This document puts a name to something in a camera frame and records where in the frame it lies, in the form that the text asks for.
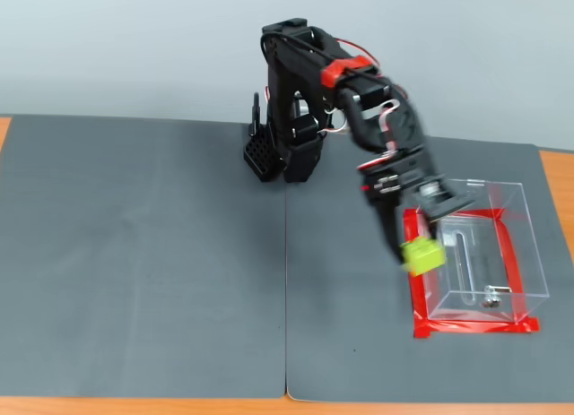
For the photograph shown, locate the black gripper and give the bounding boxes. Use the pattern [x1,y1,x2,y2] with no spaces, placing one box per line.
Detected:
[356,152,449,267]

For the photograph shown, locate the green lego block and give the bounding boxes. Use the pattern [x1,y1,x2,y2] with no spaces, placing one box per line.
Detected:
[399,236,448,278]

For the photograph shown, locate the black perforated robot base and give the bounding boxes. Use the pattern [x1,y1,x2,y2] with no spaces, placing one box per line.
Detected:
[241,124,288,184]

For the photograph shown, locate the transparent acrylic box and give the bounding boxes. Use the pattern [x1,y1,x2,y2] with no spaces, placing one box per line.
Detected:
[414,177,551,324]

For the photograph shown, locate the red tape strip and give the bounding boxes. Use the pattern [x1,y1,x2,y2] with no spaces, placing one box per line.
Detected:
[494,216,531,324]
[412,316,541,341]
[403,205,510,222]
[402,208,432,340]

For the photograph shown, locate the gray table mat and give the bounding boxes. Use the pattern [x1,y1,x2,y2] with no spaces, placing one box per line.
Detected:
[0,114,289,400]
[284,128,574,405]

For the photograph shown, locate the red tape band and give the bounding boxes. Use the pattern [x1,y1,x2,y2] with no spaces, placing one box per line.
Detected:
[320,55,378,88]

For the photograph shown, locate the black table clamp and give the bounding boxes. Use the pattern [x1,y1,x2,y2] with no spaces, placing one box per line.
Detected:
[248,91,264,136]

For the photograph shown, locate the black square wrist camera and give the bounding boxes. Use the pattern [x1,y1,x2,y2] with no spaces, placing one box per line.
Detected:
[416,176,477,222]

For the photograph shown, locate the red white servo wire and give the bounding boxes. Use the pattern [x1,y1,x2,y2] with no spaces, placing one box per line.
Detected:
[356,99,403,172]
[318,38,385,136]

